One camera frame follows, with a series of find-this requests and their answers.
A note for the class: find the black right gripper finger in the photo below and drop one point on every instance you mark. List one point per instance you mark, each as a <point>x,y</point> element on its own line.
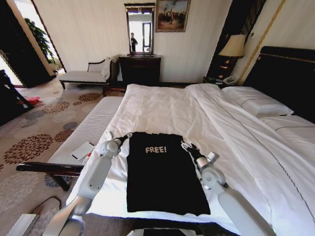
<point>184,144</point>
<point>193,147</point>

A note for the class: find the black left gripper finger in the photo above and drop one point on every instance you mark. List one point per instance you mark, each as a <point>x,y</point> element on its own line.
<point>128,134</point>

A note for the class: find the black FREE print t-shirt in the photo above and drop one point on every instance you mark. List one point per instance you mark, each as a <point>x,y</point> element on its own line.
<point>162,182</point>

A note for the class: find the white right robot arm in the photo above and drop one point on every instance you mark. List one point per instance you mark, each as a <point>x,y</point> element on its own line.
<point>229,196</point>

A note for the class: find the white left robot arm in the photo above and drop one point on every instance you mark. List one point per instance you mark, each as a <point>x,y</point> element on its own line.
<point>96,172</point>

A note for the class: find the white duvet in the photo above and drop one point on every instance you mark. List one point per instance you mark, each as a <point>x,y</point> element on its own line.
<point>221,127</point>

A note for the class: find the small red item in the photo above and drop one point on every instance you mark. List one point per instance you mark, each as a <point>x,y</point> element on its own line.
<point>88,155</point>

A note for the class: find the white cushioned wooden bench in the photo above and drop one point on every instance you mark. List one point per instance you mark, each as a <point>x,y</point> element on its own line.
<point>91,123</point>

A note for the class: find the dark wooden stool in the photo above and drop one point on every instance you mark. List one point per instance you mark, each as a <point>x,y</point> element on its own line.
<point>114,88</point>

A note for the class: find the dark wooden dresser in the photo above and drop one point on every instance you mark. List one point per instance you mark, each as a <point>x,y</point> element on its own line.
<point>140,70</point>

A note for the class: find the dark nightstand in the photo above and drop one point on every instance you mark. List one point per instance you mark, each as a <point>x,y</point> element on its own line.
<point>211,80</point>

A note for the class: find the white towel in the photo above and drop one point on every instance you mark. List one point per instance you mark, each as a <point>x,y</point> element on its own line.
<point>106,68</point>

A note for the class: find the white cushioned chaise longue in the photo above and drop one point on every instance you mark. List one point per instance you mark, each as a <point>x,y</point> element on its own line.
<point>81,76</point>

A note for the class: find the white telephone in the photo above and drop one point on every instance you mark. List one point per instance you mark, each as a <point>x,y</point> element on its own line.
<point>229,80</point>

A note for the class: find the white pillow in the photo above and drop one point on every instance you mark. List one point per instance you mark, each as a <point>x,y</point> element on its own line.
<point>292,125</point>
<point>258,100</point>

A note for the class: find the person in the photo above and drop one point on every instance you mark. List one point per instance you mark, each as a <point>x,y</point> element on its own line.
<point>134,42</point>

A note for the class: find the red object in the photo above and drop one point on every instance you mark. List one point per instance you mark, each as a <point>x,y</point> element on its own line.
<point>33,100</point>

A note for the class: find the grey padded cushion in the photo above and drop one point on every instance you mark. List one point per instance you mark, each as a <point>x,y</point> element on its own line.
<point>46,209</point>

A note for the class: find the cream shade table lamp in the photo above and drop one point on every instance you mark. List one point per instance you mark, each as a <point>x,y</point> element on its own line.
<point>232,46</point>

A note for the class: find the dark framed mirror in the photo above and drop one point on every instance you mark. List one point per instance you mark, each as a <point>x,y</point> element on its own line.
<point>140,27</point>

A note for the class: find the dark wooden headboard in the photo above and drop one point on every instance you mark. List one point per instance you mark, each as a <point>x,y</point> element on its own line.
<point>283,78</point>

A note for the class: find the dark wooden chair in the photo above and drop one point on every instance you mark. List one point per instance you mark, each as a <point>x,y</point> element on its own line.
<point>12,103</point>

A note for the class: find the gold framed painting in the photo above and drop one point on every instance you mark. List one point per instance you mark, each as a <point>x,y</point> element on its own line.
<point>173,15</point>

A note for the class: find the white box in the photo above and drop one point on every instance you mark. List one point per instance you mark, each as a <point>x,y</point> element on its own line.
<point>23,225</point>

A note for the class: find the green potted plant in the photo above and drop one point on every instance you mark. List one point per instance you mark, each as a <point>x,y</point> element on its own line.
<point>40,39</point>

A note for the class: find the dark wooden wardrobe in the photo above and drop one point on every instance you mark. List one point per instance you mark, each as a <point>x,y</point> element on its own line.
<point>17,49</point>

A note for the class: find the dark wood wall panel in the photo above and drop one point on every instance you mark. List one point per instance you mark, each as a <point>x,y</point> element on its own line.
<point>231,17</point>

